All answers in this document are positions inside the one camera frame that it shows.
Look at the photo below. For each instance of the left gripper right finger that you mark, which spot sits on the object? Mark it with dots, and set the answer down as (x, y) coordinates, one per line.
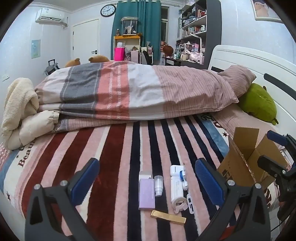
(253, 220)

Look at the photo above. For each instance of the teal curtain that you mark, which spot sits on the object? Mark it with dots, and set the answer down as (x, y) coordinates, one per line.
(149, 21)

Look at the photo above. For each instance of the lilac rectangular box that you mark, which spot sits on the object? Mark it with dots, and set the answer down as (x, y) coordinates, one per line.
(146, 197)

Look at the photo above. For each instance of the striped plush blanket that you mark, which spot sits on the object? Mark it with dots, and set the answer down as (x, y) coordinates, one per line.
(126, 152)

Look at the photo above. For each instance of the white air conditioner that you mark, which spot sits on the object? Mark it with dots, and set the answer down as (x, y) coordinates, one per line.
(51, 16)

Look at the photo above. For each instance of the white door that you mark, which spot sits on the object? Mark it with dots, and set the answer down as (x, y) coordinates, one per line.
(85, 40)

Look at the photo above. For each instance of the round wall clock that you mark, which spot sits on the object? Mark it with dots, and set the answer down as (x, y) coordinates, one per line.
(108, 10)

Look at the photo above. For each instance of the pink striped upper pillow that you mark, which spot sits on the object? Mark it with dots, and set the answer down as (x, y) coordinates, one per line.
(239, 77)

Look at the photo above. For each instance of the brown cardboard box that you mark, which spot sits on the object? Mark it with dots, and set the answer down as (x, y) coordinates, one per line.
(240, 164)

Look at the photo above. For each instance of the yellow white shelf unit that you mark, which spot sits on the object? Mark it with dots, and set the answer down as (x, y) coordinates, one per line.
(131, 43)

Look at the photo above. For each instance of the blue wall poster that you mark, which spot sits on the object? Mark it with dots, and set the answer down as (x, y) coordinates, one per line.
(35, 49)

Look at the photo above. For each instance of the brown teddy bear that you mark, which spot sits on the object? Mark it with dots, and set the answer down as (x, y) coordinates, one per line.
(96, 59)

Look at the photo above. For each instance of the gold rectangular bar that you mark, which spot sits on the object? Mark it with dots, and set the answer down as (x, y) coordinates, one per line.
(168, 217)

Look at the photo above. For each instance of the green plush toy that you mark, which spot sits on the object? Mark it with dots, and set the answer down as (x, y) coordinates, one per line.
(258, 103)

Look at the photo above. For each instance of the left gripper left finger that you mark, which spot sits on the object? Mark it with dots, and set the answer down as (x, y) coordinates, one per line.
(41, 221)

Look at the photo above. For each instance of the pink striped lower pillow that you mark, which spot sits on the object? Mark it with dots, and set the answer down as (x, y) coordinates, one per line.
(233, 116)

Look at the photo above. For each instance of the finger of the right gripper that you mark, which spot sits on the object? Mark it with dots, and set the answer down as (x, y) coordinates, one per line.
(283, 178)
(284, 140)

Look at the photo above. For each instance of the black suitcase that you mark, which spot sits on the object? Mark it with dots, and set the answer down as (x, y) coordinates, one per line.
(52, 67)

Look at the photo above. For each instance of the framed wall picture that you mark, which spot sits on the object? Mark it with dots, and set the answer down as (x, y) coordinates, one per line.
(262, 12)

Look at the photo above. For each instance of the dark bookshelf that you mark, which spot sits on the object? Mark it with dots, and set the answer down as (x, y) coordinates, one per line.
(200, 24)

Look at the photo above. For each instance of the white bed headboard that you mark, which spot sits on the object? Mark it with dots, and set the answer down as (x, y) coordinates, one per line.
(273, 72)

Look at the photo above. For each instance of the small clear white bottle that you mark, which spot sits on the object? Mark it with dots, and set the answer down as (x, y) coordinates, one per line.
(158, 185)

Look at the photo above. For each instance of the white blue contact lens case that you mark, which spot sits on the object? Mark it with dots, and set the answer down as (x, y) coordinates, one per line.
(183, 180)

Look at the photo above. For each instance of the cream fleece garment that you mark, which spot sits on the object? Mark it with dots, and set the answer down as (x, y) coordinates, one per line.
(22, 123)

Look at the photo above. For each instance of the pink striped pillow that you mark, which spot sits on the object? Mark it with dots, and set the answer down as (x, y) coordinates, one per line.
(233, 116)
(239, 77)

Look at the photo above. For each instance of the striped patchwork duvet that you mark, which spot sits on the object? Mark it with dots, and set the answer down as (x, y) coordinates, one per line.
(97, 94)

